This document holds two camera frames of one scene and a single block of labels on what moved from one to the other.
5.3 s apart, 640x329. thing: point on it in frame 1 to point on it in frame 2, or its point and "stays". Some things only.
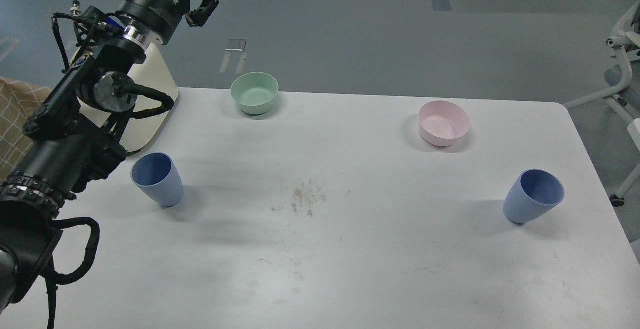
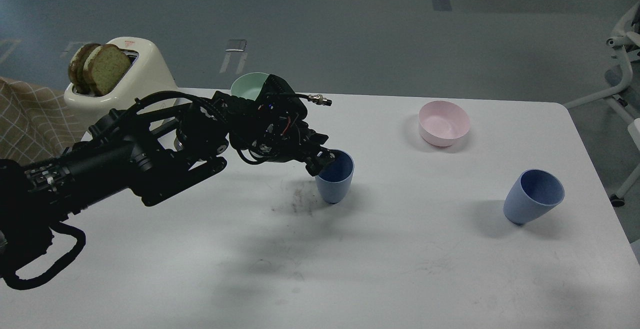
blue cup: x=534 y=193 stays
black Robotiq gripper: x=157 y=0 to x=271 y=128
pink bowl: x=441 y=123 stays
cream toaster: x=155 y=70 to x=148 y=73
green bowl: x=255 y=92 stays
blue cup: x=157 y=175 to x=335 y=181
